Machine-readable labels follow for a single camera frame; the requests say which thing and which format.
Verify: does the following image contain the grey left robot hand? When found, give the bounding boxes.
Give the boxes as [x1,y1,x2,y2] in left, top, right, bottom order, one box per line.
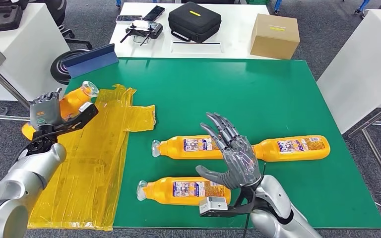
[29,88,64,132]

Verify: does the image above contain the black office chair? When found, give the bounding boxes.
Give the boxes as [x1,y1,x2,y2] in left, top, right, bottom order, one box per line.
[42,0,93,50]

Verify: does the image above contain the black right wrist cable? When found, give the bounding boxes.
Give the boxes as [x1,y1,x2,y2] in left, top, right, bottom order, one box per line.
[242,210,254,238]

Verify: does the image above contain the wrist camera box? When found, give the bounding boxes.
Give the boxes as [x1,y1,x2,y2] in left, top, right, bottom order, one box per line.
[32,101,99,147]
[199,184,261,219]

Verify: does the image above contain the orange detergent bottle clear cap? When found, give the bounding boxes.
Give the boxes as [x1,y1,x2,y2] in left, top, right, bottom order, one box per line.
[151,135,231,161]
[21,80,99,141]
[252,135,331,163]
[136,177,231,207]

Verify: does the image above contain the pale smartphone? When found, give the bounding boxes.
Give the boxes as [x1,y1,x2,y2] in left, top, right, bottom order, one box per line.
[116,15,143,23]

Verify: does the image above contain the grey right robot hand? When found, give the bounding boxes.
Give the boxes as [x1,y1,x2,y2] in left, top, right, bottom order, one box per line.
[195,112,263,191]

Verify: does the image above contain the black foam tray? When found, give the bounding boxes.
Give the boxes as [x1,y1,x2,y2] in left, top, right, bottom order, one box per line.
[0,0,29,10]
[0,4,23,34]

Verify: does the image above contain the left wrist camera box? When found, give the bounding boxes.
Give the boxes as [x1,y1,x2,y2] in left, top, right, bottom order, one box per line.
[32,101,99,147]

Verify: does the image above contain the black round stool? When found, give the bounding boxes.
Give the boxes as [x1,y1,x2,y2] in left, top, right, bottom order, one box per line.
[50,49,91,85]

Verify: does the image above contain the blue tablet case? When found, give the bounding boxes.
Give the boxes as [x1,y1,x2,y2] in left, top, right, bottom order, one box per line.
[62,43,120,79]

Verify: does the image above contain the yellow plastic sheet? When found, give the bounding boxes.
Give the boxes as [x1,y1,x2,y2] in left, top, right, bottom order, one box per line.
[26,84,157,232]

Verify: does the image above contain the white table with cable slot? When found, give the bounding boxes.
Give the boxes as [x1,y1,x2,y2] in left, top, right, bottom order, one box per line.
[109,2,277,60]

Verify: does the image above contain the black smartphone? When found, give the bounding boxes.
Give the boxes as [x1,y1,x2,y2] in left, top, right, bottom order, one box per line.
[142,5,166,23]

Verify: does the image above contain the black zip carrying case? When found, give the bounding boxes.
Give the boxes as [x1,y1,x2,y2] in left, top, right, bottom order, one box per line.
[168,1,222,44]

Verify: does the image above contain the black drone remote controller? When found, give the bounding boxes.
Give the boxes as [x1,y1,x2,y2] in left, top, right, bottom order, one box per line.
[120,20,164,46]

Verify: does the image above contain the plain white table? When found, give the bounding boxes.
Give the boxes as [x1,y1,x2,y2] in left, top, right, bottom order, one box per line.
[317,9,381,135]

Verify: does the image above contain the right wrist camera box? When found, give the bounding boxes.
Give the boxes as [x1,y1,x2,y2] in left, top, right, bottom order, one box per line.
[199,184,261,219]

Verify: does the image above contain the white table cable slot cover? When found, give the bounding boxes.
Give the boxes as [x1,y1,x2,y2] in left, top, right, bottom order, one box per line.
[171,41,224,54]

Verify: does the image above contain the brown cardboard box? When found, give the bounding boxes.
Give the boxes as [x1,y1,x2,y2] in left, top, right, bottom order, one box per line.
[250,13,301,60]

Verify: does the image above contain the steel frame legs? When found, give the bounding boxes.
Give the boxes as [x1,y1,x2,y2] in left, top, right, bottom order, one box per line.
[348,97,381,202]

